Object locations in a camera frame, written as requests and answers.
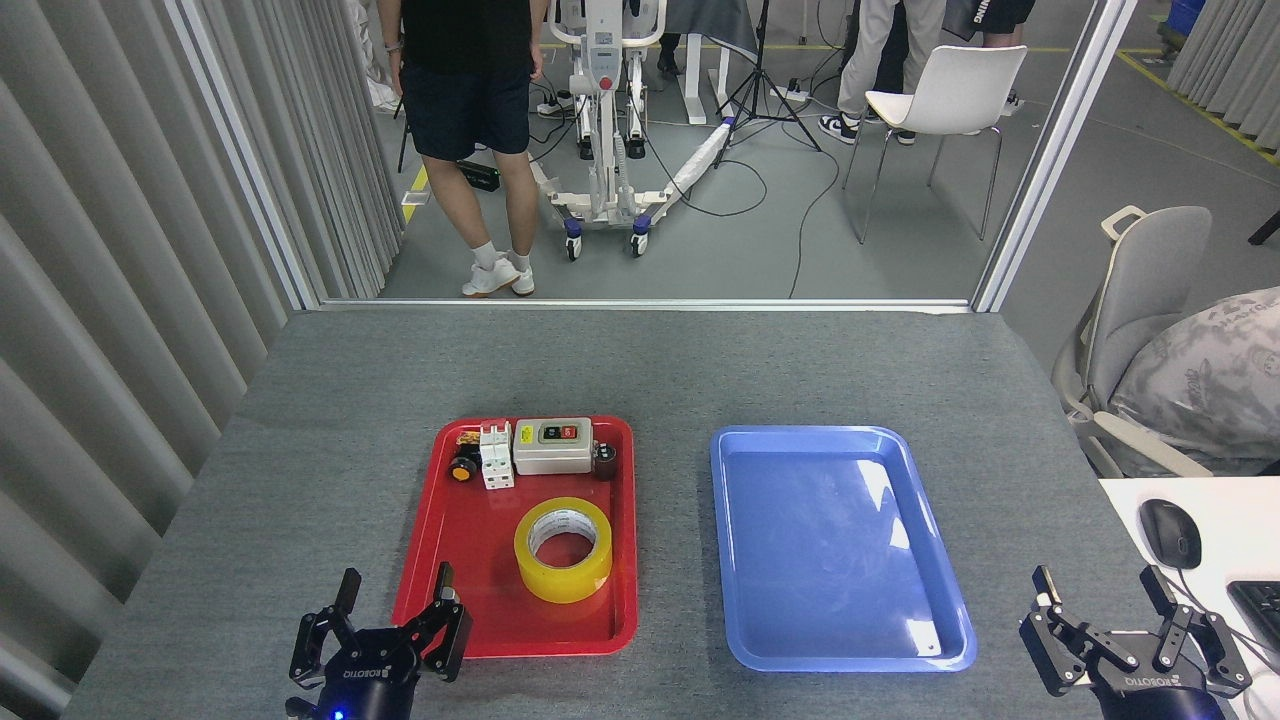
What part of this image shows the silver frame post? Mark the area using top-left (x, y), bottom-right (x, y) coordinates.
top-left (972, 0), bottom-right (1141, 313)

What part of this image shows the white stand on wheels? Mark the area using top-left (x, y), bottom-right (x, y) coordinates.
top-left (528, 0), bottom-right (738, 263)

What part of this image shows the grey patterned cushion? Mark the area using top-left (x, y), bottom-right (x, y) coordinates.
top-left (1108, 287), bottom-right (1280, 477)

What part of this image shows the blue bin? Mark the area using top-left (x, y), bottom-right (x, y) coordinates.
top-left (1163, 0), bottom-right (1208, 41)

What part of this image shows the white desk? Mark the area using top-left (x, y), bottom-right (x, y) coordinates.
top-left (1098, 476), bottom-right (1280, 720)

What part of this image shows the white plastic chair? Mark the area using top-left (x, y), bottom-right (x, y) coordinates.
top-left (842, 44), bottom-right (1029, 245)

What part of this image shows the white circuit breaker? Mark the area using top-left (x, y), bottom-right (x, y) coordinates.
top-left (479, 423), bottom-right (517, 491)

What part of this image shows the grey pleated curtain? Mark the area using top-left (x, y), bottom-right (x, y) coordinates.
top-left (0, 0), bottom-right (406, 720)
top-left (1165, 0), bottom-right (1280, 166)

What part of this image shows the grey office chair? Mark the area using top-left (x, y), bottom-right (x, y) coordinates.
top-left (1052, 205), bottom-right (1214, 479)

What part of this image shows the person with white shoes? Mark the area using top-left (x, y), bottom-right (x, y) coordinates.
top-left (377, 0), bottom-right (549, 299)

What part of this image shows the black computer mouse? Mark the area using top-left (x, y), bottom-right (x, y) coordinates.
top-left (1138, 498), bottom-right (1203, 571)

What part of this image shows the yellow tape roll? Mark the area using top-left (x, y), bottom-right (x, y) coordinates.
top-left (514, 497), bottom-right (614, 604)

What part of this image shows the red plastic tray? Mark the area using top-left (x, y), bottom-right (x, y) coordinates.
top-left (390, 415), bottom-right (639, 660)

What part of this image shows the blue plastic tray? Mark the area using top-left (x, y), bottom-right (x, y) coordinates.
top-left (710, 425), bottom-right (978, 673)

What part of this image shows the black keyboard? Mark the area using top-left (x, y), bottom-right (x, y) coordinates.
top-left (1226, 580), bottom-right (1280, 651)

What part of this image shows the person in beige trousers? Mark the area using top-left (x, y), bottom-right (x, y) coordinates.
top-left (818, 0), bottom-right (946, 146)

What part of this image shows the grey push button switch box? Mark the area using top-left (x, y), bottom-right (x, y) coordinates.
top-left (513, 417), bottom-right (595, 476)

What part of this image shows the table with dark cloth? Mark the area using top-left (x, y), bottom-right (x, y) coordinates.
top-left (655, 0), bottom-right (761, 126)

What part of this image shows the black tripod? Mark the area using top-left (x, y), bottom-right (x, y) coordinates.
top-left (714, 0), bottom-right (823, 169)

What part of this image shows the silver frame rail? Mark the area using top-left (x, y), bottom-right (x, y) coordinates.
top-left (320, 297), bottom-right (973, 313)

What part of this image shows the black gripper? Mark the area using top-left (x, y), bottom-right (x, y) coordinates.
top-left (289, 561), bottom-right (473, 720)
top-left (1020, 565), bottom-right (1253, 720)

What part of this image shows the person in black shirt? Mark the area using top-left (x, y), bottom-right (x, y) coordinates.
top-left (940, 0), bottom-right (1038, 116)

